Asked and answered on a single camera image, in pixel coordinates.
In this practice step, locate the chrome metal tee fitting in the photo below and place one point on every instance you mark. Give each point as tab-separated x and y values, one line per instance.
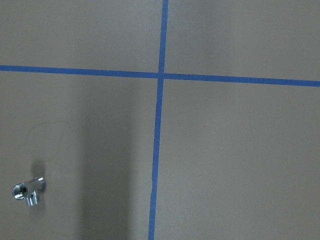
29	191

